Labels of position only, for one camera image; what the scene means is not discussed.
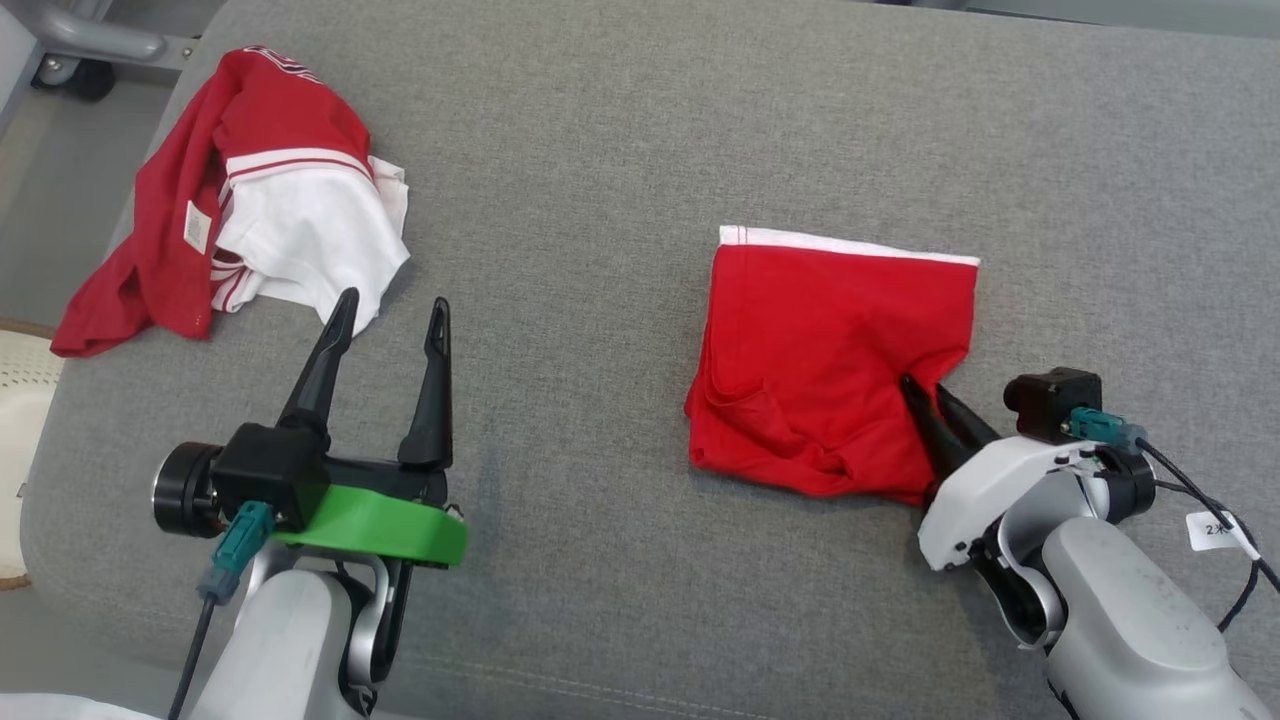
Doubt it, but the black caster wheel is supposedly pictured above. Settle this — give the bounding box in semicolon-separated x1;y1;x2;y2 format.
35;55;116;103

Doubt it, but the red shorts white trim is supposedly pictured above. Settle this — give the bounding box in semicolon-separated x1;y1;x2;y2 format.
684;225;981;506

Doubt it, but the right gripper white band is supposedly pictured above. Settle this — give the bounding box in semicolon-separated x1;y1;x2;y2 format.
900;373;1156;571

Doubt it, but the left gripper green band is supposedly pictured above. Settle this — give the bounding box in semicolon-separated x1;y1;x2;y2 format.
152;288;469;569

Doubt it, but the white cable label tag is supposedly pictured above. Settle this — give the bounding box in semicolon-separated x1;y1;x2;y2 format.
1185;510;1261;559

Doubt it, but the cream perforated laundry basket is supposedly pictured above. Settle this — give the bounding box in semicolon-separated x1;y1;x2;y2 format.
0;320;66;591

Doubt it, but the grey metal frame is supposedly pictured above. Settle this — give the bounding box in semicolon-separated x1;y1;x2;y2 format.
25;0;201;71

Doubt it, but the red white jersey shirt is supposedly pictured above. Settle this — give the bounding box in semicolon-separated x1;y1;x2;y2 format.
50;45;413;359

